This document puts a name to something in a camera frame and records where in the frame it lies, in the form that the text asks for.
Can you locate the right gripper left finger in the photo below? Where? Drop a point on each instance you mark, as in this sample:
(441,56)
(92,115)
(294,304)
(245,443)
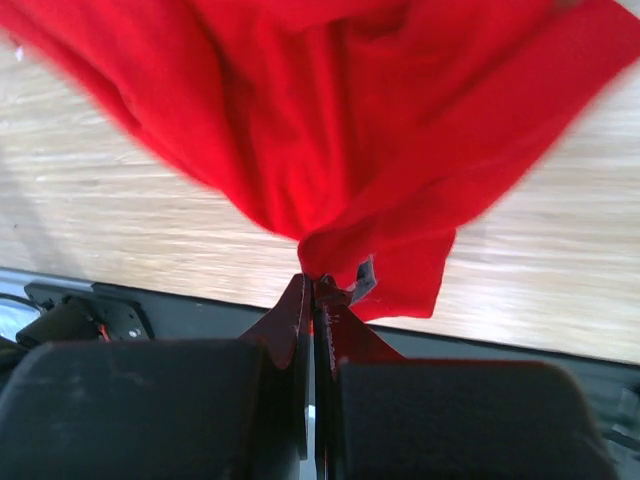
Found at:
(285,332)

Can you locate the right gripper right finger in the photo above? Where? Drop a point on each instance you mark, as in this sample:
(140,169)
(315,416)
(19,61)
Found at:
(339,337)

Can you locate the red t shirt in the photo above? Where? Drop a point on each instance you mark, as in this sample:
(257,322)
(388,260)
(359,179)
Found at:
(364,130)

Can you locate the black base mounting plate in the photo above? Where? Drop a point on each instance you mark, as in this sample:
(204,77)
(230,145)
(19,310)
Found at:
(135,313)

